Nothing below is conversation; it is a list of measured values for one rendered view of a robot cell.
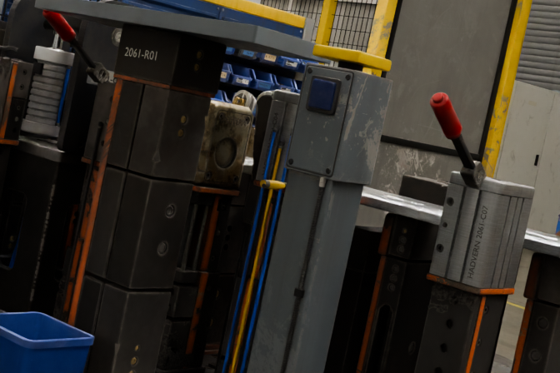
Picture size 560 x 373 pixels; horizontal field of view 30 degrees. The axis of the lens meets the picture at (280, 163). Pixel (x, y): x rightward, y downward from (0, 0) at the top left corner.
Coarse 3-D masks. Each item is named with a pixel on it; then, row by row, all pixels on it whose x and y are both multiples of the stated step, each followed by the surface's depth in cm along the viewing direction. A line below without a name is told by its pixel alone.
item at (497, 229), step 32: (448, 192) 114; (480, 192) 112; (512, 192) 112; (448, 224) 113; (480, 224) 111; (512, 224) 114; (448, 256) 113; (480, 256) 111; (512, 256) 115; (448, 288) 114; (480, 288) 111; (512, 288) 117; (448, 320) 114; (480, 320) 113; (448, 352) 113; (480, 352) 115
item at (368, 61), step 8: (320, 48) 107; (328, 48) 106; (336, 48) 105; (344, 48) 105; (320, 56) 107; (328, 56) 106; (336, 56) 105; (344, 56) 105; (352, 56) 104; (360, 56) 104; (368, 56) 105; (376, 56) 106; (344, 64) 107; (352, 64) 106; (360, 64) 106; (368, 64) 105; (376, 64) 106; (384, 64) 107
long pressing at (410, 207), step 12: (372, 192) 144; (384, 192) 150; (372, 204) 133; (384, 204) 132; (396, 204) 131; (408, 204) 130; (420, 204) 142; (432, 204) 146; (408, 216) 130; (420, 216) 129; (432, 216) 128; (528, 228) 138; (528, 240) 120; (540, 240) 119; (552, 240) 126; (540, 252) 119; (552, 252) 118
